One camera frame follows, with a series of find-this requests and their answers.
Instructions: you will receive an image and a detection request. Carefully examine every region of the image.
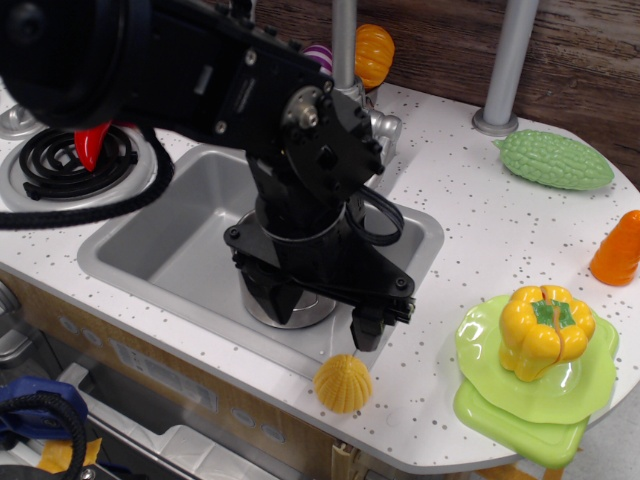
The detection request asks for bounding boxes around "grey toy sink basin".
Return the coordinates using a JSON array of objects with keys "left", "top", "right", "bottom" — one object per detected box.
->
[{"left": 76, "top": 143, "right": 446, "bottom": 379}]

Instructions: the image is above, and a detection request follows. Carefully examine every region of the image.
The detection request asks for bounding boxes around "yellow toy bell pepper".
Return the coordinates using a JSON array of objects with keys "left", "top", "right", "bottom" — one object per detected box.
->
[{"left": 499, "top": 285, "right": 596, "bottom": 382}]

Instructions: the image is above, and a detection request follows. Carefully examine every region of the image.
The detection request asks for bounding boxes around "silver toy faucet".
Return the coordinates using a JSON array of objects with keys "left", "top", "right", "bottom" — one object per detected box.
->
[{"left": 331, "top": 0, "right": 402, "bottom": 166}]

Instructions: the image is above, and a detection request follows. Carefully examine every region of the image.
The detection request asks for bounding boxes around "light green lettuce plate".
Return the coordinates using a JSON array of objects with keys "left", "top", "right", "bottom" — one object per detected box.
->
[{"left": 455, "top": 295, "right": 619, "bottom": 424}]

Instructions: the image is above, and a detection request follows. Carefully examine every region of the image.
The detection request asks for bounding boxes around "red toy chili pepper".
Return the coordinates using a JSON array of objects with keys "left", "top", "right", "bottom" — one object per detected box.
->
[{"left": 74, "top": 121, "right": 112, "bottom": 172}]

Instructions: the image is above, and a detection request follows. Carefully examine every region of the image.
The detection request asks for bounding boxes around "silver stove knob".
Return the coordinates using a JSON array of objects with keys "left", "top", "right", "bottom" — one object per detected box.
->
[{"left": 0, "top": 105, "right": 45, "bottom": 141}]

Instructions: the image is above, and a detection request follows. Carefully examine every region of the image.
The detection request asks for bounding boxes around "green plastic cutting board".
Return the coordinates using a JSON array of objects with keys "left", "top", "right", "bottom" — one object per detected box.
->
[{"left": 453, "top": 380, "right": 590, "bottom": 469}]

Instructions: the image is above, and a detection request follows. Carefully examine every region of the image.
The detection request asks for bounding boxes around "silver metal pot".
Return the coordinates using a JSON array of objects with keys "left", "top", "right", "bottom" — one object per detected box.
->
[{"left": 238, "top": 209, "right": 339, "bottom": 330}]

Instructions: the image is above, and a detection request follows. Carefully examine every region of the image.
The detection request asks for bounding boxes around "orange toy carrot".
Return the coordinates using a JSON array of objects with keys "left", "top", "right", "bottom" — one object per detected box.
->
[{"left": 589, "top": 210, "right": 639, "bottom": 286}]

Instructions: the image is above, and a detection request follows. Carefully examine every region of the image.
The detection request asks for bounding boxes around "black coil stove burner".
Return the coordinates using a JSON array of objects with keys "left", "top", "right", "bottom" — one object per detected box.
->
[{"left": 18, "top": 127, "right": 138, "bottom": 201}]

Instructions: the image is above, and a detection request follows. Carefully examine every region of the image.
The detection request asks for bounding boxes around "orange toy pumpkin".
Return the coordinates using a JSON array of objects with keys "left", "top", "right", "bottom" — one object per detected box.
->
[{"left": 355, "top": 24, "right": 395, "bottom": 90}]

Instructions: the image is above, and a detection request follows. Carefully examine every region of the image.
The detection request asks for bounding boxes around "grey right support pole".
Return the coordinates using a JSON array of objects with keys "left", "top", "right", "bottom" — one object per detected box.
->
[{"left": 472, "top": 0, "right": 539, "bottom": 137}]

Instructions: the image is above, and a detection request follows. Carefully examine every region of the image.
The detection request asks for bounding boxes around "black braided cable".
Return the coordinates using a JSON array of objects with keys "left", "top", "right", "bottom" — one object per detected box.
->
[{"left": 0, "top": 125, "right": 176, "bottom": 231}]

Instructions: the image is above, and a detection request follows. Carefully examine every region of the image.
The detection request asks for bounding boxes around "purple striped toy eggplant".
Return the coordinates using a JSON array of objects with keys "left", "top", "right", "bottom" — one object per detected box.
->
[{"left": 303, "top": 44, "right": 333, "bottom": 76}]

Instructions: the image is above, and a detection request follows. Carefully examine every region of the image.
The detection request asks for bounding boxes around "toy oven front panel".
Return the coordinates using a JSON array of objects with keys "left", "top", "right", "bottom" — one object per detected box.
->
[{"left": 1, "top": 272, "right": 352, "bottom": 479}]

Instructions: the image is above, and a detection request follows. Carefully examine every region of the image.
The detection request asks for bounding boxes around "yellow toy corn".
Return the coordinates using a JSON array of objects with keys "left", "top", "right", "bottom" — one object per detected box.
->
[{"left": 313, "top": 354, "right": 373, "bottom": 414}]

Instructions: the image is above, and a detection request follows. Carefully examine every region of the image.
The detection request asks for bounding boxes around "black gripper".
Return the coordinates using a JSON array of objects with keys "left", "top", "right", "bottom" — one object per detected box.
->
[{"left": 224, "top": 198, "right": 415, "bottom": 352}]

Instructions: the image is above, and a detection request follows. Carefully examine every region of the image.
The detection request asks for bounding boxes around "green toy bitter melon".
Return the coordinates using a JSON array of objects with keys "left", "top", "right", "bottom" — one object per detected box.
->
[{"left": 493, "top": 130, "right": 615, "bottom": 191}]

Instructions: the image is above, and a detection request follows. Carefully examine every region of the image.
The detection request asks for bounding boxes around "blue clamp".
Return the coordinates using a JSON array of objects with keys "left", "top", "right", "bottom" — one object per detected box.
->
[{"left": 1, "top": 376, "right": 88, "bottom": 446}]

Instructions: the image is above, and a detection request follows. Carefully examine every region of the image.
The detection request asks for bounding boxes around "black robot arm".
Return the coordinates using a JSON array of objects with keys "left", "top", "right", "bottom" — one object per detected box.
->
[{"left": 1, "top": 1, "right": 414, "bottom": 351}]

